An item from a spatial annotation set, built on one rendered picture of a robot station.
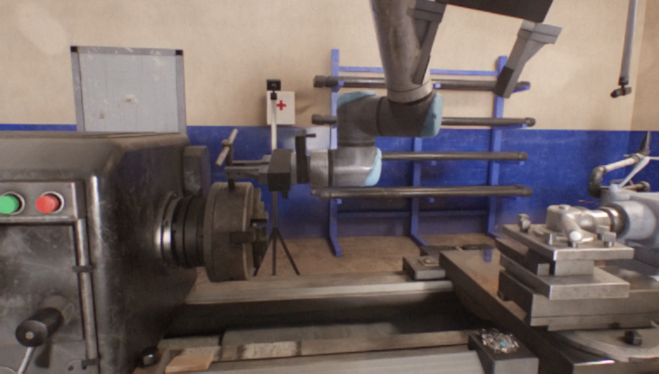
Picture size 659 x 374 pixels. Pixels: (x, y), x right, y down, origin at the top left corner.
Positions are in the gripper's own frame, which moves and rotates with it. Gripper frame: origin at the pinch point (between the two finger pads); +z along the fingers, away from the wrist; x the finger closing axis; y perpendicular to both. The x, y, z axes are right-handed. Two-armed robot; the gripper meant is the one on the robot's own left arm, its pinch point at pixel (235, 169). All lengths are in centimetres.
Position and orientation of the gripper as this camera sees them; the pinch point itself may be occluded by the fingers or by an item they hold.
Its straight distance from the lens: 80.3
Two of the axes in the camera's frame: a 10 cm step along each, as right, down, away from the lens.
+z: -10.0, 0.2, -0.4
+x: -0.4, -4.5, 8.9
